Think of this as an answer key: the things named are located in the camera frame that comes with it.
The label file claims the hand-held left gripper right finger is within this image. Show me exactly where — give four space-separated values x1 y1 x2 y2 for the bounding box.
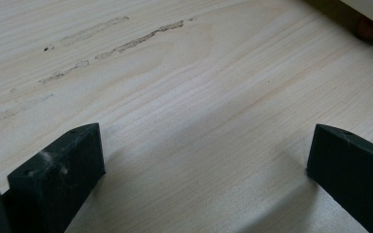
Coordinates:
306 123 373 233

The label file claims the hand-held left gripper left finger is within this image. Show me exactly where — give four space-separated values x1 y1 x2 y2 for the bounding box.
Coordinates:
1 122 107 233

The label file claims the brown round furniture foot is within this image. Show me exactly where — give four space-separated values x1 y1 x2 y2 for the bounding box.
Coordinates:
356 17 373 42

